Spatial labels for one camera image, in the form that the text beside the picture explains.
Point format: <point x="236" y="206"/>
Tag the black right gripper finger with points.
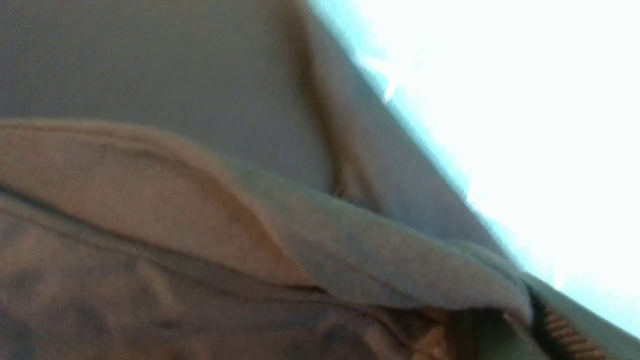
<point x="565" y="340"/>

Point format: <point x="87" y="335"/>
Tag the dark gray long-sleeved shirt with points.
<point x="216" y="180"/>

